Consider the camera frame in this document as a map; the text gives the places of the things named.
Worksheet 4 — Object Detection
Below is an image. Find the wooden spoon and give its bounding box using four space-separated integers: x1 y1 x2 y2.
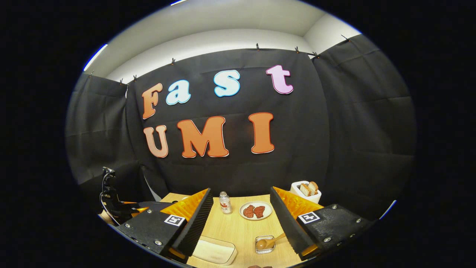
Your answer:
257 233 287 250

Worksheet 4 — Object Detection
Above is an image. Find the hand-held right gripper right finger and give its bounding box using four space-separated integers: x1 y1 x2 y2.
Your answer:
269 187 374 261

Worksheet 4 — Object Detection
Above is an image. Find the small clear bottle red label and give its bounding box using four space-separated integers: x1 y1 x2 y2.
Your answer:
219 191 232 214

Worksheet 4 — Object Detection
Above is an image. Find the black backdrop cloth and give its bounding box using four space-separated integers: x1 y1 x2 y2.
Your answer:
65 34 416 220

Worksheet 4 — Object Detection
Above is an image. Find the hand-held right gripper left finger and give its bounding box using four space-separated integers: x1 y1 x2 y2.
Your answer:
116 188 214 264

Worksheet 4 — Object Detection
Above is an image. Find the white round plate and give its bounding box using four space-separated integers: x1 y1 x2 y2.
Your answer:
239 201 273 221

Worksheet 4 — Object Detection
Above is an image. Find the white toaster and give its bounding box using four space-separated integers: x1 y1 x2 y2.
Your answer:
290 181 322 204

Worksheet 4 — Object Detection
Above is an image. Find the white rice box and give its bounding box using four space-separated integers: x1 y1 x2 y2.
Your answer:
192 235 237 266

